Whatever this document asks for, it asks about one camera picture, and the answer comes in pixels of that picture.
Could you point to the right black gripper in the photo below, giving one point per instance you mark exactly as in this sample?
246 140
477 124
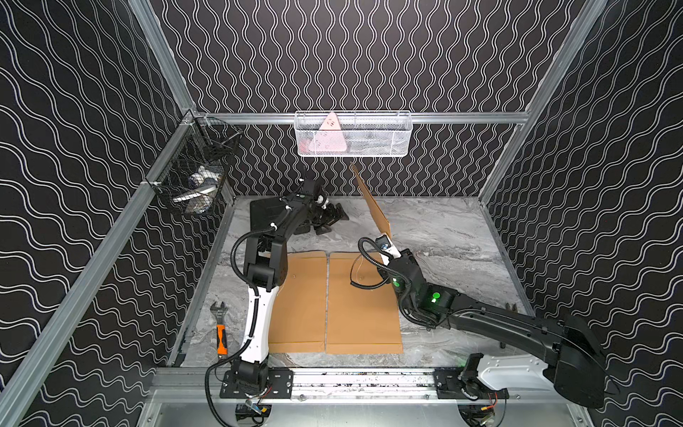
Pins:
409 258

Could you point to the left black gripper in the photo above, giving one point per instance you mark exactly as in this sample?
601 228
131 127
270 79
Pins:
325 214

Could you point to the brown file bag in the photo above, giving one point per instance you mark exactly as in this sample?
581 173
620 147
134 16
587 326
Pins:
360 322
298 319
381 222

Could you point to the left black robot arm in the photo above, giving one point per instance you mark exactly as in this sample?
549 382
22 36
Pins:
260 259

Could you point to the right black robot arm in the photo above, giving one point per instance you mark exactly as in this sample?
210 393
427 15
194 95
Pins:
574 361

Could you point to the black plastic tool case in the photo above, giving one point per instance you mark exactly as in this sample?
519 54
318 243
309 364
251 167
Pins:
290 217

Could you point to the pink triangular board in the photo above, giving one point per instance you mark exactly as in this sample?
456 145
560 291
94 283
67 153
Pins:
329 139

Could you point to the white object in black basket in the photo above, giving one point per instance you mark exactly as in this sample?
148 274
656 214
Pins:
203 187

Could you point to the white wire mesh basket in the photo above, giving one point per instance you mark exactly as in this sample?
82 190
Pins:
369 133

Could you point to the black wire mesh basket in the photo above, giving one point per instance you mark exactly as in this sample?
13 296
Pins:
209 141

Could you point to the orange handled tool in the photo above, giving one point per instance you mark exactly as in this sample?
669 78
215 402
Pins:
218 311

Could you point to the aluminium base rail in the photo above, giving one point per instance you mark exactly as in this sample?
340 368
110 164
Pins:
345 385

